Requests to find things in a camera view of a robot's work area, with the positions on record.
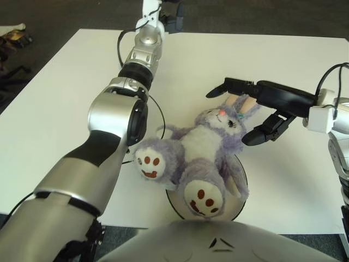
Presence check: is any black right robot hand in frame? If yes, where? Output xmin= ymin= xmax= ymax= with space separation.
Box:
xmin=206 ymin=77 xmax=318 ymax=147

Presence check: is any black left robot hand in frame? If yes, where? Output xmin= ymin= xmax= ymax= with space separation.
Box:
xmin=159 ymin=0 xmax=185 ymax=34

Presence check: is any purple plush bunny doll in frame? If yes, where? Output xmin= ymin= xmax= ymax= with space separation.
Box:
xmin=133 ymin=92 xmax=262 ymax=218

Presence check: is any white plate with black rim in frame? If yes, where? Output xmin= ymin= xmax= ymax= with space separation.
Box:
xmin=165 ymin=154 xmax=249 ymax=221

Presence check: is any dark box with gold print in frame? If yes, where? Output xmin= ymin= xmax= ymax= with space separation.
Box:
xmin=4 ymin=30 xmax=35 ymax=49

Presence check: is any white paper sheet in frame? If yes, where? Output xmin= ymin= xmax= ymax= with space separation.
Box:
xmin=0 ymin=23 xmax=27 ymax=36

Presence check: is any grey robot torso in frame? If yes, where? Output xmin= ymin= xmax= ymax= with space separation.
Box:
xmin=95 ymin=219 xmax=341 ymax=262

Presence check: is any black office chair base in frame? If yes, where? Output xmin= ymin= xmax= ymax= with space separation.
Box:
xmin=0 ymin=54 xmax=32 ymax=92

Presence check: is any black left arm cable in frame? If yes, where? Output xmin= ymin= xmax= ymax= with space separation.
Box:
xmin=0 ymin=29 xmax=166 ymax=219

